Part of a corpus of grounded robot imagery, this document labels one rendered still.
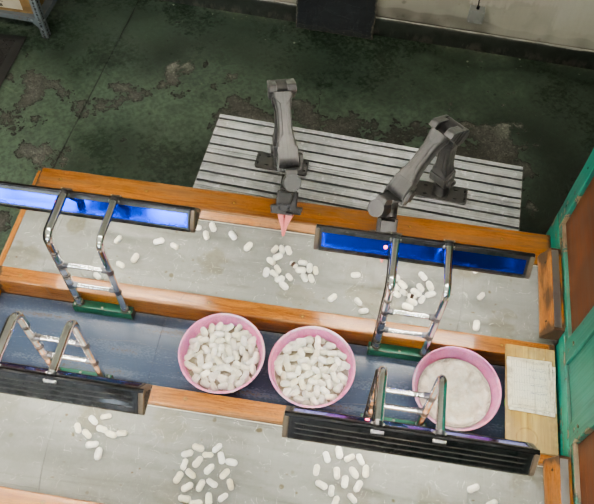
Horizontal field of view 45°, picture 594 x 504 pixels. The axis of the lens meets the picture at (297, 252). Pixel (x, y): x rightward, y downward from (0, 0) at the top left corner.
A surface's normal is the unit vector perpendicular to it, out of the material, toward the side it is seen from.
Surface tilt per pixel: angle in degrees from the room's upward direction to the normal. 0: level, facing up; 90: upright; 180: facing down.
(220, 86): 0
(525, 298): 0
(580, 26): 89
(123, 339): 0
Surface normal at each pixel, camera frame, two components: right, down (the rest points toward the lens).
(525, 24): -0.22, 0.80
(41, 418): 0.01, -0.53
